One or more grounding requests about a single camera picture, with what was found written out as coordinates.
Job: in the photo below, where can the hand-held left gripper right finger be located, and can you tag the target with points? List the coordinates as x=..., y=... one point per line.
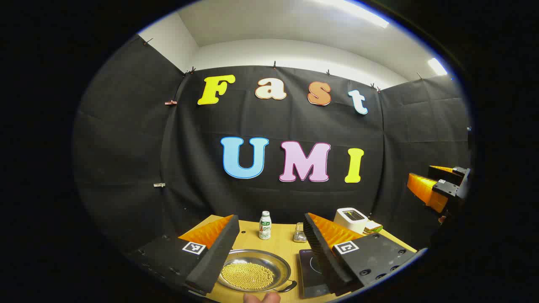
x=326, y=256

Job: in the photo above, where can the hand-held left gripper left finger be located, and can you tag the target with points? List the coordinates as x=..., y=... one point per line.
x=214, y=256

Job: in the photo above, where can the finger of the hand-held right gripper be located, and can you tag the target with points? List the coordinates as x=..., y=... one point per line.
x=425, y=189
x=446, y=173

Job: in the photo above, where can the black induction cooktop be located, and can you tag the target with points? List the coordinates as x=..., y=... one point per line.
x=309, y=273

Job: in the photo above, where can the pile of yellow soybeans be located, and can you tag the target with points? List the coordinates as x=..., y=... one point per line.
x=248, y=275

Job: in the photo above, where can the stainless steel pot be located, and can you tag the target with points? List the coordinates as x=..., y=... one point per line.
x=269, y=263

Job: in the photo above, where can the white toaster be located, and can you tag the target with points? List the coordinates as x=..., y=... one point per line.
x=343, y=221

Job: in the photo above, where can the sandwich with lettuce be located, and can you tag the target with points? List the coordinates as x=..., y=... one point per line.
x=374, y=227

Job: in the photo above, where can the white plastic drink bottle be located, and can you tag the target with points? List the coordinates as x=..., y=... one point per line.
x=265, y=229

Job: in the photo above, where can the ceiling light panel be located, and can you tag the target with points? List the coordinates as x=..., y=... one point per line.
x=437, y=66
x=358, y=10

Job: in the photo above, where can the black backdrop cloth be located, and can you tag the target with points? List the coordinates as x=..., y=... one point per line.
x=126, y=147

